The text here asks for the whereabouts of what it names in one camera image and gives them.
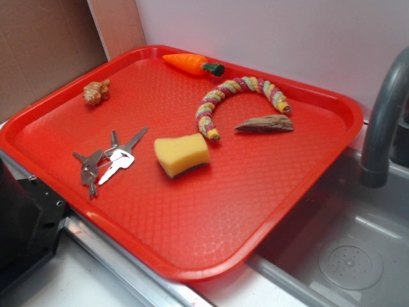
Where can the red plastic tray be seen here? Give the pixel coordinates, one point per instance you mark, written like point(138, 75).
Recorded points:
point(210, 219)

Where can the yellow sponge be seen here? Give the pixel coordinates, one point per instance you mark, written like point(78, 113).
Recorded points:
point(178, 155)

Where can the brown wood piece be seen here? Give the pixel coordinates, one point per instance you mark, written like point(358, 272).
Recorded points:
point(266, 124)

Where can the silver key bunch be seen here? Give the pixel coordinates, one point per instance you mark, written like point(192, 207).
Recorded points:
point(101, 165)

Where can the orange toy carrot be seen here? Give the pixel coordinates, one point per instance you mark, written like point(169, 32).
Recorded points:
point(194, 64)

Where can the tan spiral seashell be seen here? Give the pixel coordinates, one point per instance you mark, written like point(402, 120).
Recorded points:
point(96, 92)

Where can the grey toy faucet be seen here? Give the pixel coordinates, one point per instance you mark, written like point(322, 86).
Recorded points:
point(386, 137)

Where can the grey plastic sink basin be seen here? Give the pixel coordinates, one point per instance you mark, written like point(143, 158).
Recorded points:
point(342, 245)

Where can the brown cardboard panel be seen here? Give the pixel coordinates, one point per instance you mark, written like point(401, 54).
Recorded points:
point(47, 44)

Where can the multicoloured twisted rope toy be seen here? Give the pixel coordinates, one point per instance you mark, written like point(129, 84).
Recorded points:
point(270, 91)

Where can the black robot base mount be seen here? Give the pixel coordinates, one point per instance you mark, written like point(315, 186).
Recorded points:
point(32, 216)

